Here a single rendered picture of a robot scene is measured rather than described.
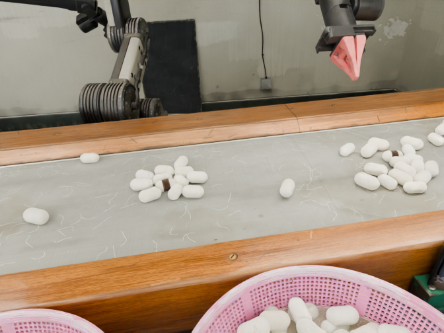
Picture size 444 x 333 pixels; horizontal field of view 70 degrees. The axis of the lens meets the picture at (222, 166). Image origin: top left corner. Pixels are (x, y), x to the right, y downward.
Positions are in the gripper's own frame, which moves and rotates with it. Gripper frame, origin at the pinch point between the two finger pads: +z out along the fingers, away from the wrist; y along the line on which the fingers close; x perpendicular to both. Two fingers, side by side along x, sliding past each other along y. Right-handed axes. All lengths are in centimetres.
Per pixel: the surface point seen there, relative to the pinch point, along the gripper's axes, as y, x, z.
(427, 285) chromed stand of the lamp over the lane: -6.7, -12.6, 37.2
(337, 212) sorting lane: -13.0, -7.0, 26.7
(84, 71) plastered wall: -107, 160, -121
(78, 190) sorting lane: -52, 2, 17
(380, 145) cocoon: 1.9, 1.4, 14.3
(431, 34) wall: 142, 121, -104
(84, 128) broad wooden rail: -55, 13, 0
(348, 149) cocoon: -4.6, 0.9, 14.8
